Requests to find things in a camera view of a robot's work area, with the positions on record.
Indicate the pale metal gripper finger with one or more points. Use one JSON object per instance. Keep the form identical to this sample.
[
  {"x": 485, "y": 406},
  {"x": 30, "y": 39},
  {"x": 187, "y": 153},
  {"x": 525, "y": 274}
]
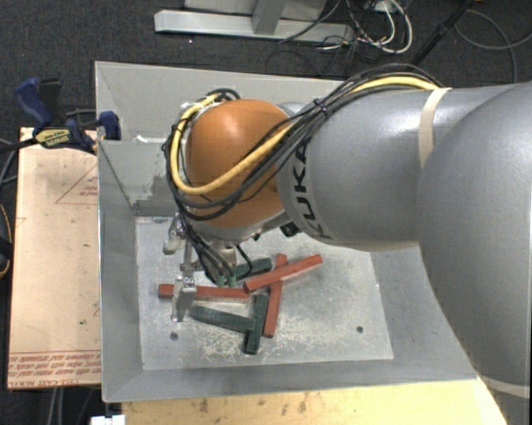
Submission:
[
  {"x": 186, "y": 298},
  {"x": 175, "y": 304}
]

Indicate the red-brown flat block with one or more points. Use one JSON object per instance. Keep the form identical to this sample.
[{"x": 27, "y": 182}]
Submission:
[
  {"x": 273, "y": 312},
  {"x": 290, "y": 271},
  {"x": 219, "y": 293}
]

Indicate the dark green flat block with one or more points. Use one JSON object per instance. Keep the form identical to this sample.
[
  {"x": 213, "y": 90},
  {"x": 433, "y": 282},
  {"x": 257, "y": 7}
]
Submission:
[
  {"x": 257, "y": 265},
  {"x": 221, "y": 318},
  {"x": 255, "y": 329}
]

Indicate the brown cardboard board, red print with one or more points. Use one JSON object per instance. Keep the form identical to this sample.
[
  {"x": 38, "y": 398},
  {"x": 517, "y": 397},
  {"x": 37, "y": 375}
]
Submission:
[{"x": 50, "y": 265}]

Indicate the grey metal bin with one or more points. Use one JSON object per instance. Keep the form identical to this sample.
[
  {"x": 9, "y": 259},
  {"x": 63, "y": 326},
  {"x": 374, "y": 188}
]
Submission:
[{"x": 331, "y": 340}]

